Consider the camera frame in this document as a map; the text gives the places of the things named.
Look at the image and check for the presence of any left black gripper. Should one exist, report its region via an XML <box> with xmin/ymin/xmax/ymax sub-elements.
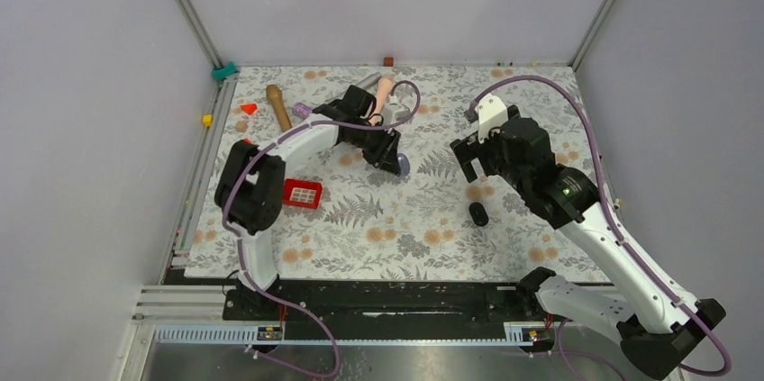
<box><xmin>345</xmin><ymin>120</ymin><xmax>401</xmax><ymax>175</ymax></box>

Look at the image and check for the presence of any lilac oval earbud case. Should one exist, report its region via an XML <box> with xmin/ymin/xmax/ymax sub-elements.
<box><xmin>397</xmin><ymin>153</ymin><xmax>411</xmax><ymax>177</ymax></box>

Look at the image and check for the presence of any black earbud charging case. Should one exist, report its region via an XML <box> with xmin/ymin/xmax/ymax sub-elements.
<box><xmin>468</xmin><ymin>202</ymin><xmax>489</xmax><ymax>227</ymax></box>

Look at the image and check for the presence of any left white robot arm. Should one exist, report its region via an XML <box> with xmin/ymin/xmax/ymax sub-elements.
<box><xmin>214</xmin><ymin>82</ymin><xmax>409</xmax><ymax>319</ymax></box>

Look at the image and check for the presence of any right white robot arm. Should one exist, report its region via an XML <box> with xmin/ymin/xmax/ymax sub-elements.
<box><xmin>450</xmin><ymin>117</ymin><xmax>726</xmax><ymax>380</ymax></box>

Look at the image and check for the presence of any floral patterned mat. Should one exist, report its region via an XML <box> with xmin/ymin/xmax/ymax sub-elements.
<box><xmin>183</xmin><ymin>65</ymin><xmax>639</xmax><ymax>284</ymax></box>

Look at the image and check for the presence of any pink toy microphone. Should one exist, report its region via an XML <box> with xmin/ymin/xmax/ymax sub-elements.
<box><xmin>368</xmin><ymin>75</ymin><xmax>396</xmax><ymax>125</ymax></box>

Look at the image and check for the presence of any silver grey microphone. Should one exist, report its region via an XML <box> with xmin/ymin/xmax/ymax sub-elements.
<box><xmin>354</xmin><ymin>72</ymin><xmax>382</xmax><ymax>90</ymax></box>

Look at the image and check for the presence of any red lego brick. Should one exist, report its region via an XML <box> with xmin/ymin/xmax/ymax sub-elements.
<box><xmin>282</xmin><ymin>178</ymin><xmax>323</xmax><ymax>210</ymax></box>

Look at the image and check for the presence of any purple glitter microphone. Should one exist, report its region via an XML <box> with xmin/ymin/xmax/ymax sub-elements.
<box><xmin>292</xmin><ymin>103</ymin><xmax>313</xmax><ymax>119</ymax></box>

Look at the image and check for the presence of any brown toy microphone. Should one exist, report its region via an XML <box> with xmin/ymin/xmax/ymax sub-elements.
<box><xmin>266</xmin><ymin>84</ymin><xmax>292</xmax><ymax>132</ymax></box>

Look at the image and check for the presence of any red triangle block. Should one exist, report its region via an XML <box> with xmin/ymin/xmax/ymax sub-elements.
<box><xmin>240</xmin><ymin>103</ymin><xmax>258</xmax><ymax>115</ymax></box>

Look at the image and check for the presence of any teal corner clip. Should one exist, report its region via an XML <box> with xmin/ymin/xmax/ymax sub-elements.
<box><xmin>212</xmin><ymin>62</ymin><xmax>238</xmax><ymax>81</ymax></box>

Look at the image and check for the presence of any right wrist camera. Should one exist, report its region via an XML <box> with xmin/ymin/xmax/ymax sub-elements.
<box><xmin>465</xmin><ymin>94</ymin><xmax>518</xmax><ymax>143</ymax></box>

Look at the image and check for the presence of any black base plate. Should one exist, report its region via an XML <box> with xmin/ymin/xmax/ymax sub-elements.
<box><xmin>223</xmin><ymin>280</ymin><xmax>561</xmax><ymax>345</ymax></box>

